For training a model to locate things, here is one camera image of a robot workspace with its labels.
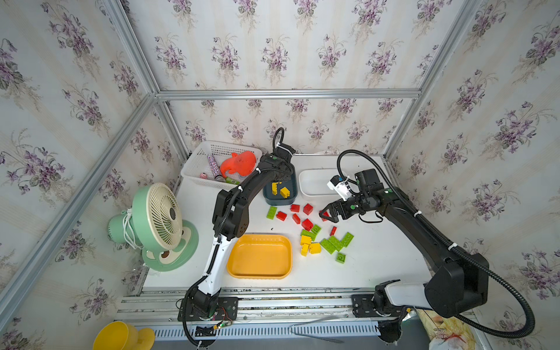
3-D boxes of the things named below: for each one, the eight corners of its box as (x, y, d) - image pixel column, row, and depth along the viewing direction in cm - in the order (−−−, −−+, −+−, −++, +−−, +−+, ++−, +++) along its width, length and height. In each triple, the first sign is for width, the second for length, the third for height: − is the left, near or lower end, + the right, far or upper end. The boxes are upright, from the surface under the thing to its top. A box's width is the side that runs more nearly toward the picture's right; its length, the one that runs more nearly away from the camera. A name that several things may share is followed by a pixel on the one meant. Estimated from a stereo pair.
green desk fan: (137, 271, 84) (75, 234, 58) (154, 229, 95) (109, 183, 70) (190, 271, 84) (151, 235, 58) (201, 229, 96) (172, 183, 70)
